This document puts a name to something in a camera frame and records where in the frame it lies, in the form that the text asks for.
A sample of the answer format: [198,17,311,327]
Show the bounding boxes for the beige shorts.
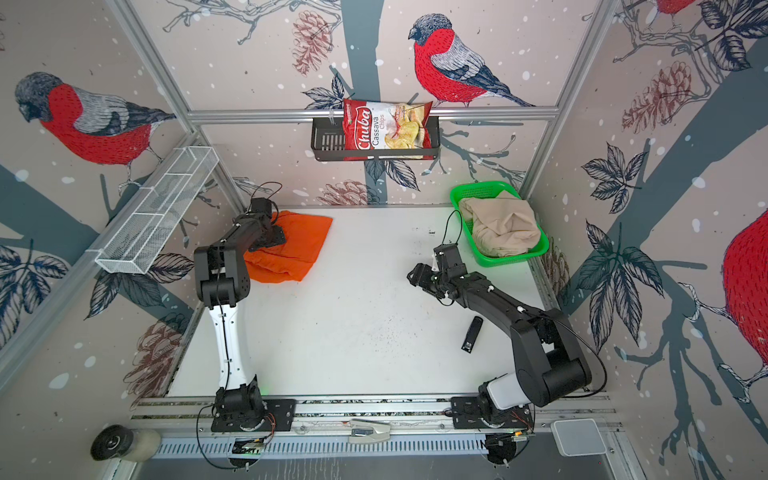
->
[459,191,541,258]

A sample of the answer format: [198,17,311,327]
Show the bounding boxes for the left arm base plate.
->
[211,399,296,433]

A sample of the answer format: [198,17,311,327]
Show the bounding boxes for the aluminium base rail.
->
[129,395,623,463]

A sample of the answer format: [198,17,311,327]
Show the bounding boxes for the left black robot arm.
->
[194,209,286,424]

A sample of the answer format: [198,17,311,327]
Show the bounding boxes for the red cassava chips bag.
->
[343,99,435,159]

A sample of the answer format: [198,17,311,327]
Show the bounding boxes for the tape roll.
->
[90,425,162,462]

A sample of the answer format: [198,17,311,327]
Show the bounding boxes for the white wire mesh shelf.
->
[95,146,219,274]

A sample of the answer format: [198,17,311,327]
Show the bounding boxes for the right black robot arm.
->
[407,263,592,410]

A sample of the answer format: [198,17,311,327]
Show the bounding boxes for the small black marker object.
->
[461,316,484,354]

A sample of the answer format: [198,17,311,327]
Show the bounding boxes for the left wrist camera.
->
[248,197,273,220]

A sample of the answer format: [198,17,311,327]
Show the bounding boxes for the grey clip tool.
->
[347,419,391,445]

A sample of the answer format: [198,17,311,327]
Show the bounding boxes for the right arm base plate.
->
[448,396,534,430]

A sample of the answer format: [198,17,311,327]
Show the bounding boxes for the black wall basket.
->
[311,117,441,162]

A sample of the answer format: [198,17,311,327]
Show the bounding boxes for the white square box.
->
[551,418,607,457]

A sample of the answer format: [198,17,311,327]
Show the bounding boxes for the orange shorts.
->
[244,211,333,284]

